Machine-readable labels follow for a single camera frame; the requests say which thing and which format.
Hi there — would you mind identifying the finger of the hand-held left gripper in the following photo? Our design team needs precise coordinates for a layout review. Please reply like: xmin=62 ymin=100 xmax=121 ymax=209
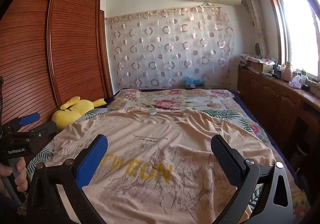
xmin=29 ymin=122 xmax=57 ymax=140
xmin=11 ymin=112 xmax=41 ymax=128

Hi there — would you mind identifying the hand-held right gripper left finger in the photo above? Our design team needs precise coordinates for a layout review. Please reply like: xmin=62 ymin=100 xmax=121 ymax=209
xmin=26 ymin=134 xmax=109 ymax=224

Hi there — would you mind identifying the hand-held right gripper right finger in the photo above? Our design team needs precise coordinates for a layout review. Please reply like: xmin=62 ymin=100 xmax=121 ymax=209
xmin=211 ymin=135 xmax=294 ymax=224

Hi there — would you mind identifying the beige printed t-shirt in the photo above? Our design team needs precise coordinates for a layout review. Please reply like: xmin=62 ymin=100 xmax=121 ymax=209
xmin=41 ymin=108 xmax=277 ymax=224

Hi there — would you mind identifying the person's left hand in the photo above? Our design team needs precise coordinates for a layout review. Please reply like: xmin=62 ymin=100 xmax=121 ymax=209
xmin=0 ymin=158 xmax=28 ymax=192

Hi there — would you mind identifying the yellow plush toy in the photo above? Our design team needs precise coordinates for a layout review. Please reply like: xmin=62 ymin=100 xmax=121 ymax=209
xmin=52 ymin=97 xmax=105 ymax=130

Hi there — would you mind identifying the brown slatted wooden wardrobe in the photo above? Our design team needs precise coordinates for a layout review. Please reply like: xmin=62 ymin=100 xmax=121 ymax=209
xmin=0 ymin=0 xmax=114 ymax=140

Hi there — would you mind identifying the brown wooden side cabinet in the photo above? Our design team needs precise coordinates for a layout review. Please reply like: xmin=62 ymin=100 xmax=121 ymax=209
xmin=237 ymin=65 xmax=320 ymax=165

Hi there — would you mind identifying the floral leaf print blanket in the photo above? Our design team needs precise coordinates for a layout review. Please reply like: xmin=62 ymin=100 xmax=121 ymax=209
xmin=26 ymin=88 xmax=304 ymax=217

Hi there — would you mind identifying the blue toy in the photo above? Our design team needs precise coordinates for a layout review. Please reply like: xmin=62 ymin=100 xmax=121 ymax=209
xmin=184 ymin=76 xmax=205 ymax=89

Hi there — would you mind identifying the cardboard box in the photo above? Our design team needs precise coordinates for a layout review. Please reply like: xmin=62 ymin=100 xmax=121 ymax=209
xmin=250 ymin=60 xmax=274 ymax=74

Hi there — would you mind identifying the white tissue pack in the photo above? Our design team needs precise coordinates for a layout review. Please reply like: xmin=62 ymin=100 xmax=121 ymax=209
xmin=288 ymin=75 xmax=303 ymax=89

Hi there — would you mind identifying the pink jug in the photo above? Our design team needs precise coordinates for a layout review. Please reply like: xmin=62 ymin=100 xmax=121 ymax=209
xmin=282 ymin=61 xmax=293 ymax=81

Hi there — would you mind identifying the sheer circle pattern curtain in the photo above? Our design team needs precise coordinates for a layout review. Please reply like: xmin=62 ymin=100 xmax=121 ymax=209
xmin=105 ymin=4 xmax=235 ymax=89

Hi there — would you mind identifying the floral window curtain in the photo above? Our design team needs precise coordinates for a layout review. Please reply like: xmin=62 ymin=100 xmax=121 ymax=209
xmin=241 ymin=0 xmax=269 ymax=58

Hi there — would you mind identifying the window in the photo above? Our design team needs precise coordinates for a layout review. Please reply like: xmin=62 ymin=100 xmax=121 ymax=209
xmin=265 ymin=0 xmax=320 ymax=77

